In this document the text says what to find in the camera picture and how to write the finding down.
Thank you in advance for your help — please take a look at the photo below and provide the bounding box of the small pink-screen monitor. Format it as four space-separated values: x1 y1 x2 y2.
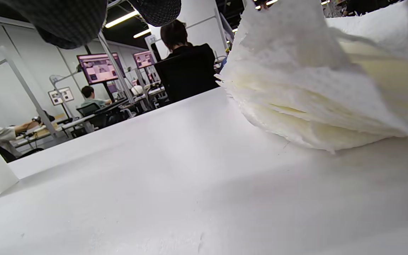
132 51 156 70

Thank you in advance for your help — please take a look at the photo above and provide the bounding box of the large pink-screen monitor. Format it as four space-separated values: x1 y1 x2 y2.
77 52 125 85

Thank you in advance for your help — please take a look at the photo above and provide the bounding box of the white frame post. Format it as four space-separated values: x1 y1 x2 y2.
97 33 135 104
0 45 58 139

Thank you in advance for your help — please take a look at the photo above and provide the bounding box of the person's right hand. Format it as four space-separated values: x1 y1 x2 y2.
0 0 182 49

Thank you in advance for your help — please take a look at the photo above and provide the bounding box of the long ceiling light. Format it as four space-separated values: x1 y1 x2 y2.
105 10 140 29

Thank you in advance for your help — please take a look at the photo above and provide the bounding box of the white wall sign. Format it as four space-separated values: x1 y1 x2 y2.
48 87 74 106

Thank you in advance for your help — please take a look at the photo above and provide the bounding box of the pile of white paper towels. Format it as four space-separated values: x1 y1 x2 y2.
215 0 408 153

